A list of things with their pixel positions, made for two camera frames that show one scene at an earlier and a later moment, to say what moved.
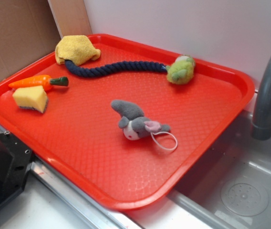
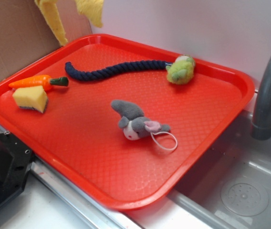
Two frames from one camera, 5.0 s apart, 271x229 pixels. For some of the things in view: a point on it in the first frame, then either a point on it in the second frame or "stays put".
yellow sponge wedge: x=33 y=97 stays put
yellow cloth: x=76 y=49 -> x=92 y=9
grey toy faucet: x=262 y=127 stays put
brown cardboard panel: x=16 y=34 stays put
